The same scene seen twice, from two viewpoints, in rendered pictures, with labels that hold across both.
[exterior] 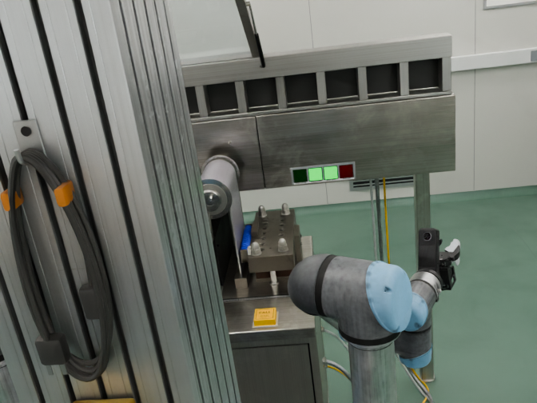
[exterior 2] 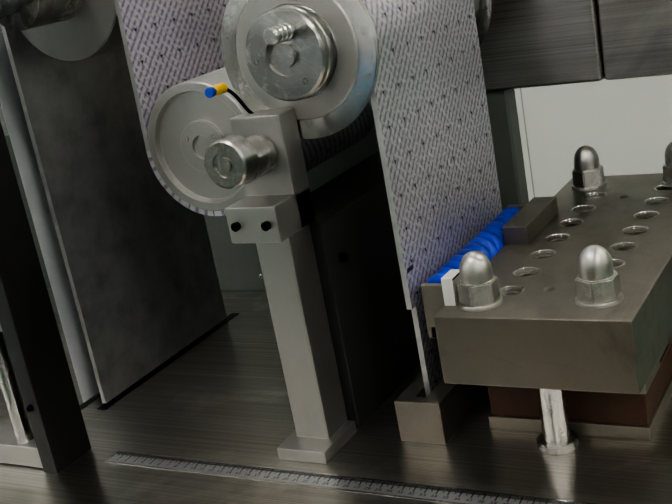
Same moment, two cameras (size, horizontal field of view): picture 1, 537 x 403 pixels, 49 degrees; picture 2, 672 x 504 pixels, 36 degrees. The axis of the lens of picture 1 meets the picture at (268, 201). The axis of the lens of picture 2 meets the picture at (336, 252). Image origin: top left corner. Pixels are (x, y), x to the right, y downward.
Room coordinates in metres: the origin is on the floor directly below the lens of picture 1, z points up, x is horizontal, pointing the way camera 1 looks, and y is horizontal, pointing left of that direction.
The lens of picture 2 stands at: (1.10, -0.18, 1.34)
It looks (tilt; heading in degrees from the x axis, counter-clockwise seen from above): 17 degrees down; 25
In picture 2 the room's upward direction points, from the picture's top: 11 degrees counter-clockwise
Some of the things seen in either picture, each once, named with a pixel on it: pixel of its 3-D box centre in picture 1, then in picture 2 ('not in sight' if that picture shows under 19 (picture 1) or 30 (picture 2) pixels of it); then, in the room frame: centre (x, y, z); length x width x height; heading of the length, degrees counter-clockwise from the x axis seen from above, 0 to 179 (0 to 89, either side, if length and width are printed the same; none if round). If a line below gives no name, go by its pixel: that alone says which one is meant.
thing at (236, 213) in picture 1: (237, 219); (445, 168); (2.00, 0.12, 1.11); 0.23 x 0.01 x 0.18; 174
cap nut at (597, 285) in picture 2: (282, 244); (596, 272); (1.87, -0.03, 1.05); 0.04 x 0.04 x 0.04
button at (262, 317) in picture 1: (264, 317); not in sight; (1.64, 0.06, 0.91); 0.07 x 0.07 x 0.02; 84
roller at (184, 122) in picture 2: not in sight; (274, 114); (2.03, 0.30, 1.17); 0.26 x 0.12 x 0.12; 174
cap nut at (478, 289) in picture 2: (255, 247); (476, 277); (1.87, 0.07, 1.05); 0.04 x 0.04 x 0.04
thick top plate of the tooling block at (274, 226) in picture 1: (273, 238); (599, 264); (2.03, 0.00, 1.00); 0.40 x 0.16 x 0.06; 174
